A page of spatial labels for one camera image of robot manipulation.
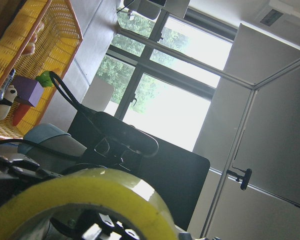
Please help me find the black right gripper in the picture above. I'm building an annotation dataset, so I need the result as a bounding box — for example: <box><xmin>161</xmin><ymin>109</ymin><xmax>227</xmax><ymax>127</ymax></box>
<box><xmin>0</xmin><ymin>153</ymin><xmax>63</xmax><ymax>206</ymax></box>

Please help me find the yellow tape roll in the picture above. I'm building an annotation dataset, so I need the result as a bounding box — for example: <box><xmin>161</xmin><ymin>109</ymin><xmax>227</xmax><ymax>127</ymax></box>
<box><xmin>0</xmin><ymin>168</ymin><xmax>178</xmax><ymax>240</ymax></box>

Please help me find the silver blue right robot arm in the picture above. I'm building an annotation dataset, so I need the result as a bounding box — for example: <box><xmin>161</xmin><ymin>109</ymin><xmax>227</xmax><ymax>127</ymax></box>
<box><xmin>0</xmin><ymin>123</ymin><xmax>87</xmax><ymax>206</ymax></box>

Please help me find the yellow plastic basket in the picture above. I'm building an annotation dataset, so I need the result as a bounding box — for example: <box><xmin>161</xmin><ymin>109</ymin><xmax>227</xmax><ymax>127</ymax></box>
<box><xmin>0</xmin><ymin>0</ymin><xmax>84</xmax><ymax>140</ymax></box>

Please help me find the toy carrot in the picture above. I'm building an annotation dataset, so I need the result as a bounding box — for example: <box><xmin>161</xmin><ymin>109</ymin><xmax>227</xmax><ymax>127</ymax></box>
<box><xmin>12</xmin><ymin>70</ymin><xmax>53</xmax><ymax>126</ymax></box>

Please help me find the panda figurine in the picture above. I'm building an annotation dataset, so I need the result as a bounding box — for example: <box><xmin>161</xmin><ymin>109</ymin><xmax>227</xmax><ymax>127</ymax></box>
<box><xmin>0</xmin><ymin>84</ymin><xmax>18</xmax><ymax>121</ymax></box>

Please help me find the small dark can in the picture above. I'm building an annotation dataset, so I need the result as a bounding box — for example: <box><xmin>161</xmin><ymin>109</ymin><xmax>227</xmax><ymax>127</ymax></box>
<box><xmin>0</xmin><ymin>68</ymin><xmax>16</xmax><ymax>100</ymax></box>

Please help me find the purple foam block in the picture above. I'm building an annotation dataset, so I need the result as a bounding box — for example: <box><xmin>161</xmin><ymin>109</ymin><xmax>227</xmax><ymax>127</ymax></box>
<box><xmin>12</xmin><ymin>75</ymin><xmax>44</xmax><ymax>107</ymax></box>

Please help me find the croissant toy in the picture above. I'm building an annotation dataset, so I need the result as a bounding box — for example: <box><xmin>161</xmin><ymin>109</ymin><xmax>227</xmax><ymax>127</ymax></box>
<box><xmin>21</xmin><ymin>20</ymin><xmax>45</xmax><ymax>56</ymax></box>

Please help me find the black monitor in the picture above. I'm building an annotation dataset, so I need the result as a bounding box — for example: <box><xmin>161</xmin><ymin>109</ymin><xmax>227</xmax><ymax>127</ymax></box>
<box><xmin>68</xmin><ymin>110</ymin><xmax>210</xmax><ymax>230</ymax></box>

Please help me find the black camera cable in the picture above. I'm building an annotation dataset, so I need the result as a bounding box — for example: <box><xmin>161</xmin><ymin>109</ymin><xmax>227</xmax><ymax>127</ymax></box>
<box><xmin>0</xmin><ymin>71</ymin><xmax>111</xmax><ymax>161</ymax></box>

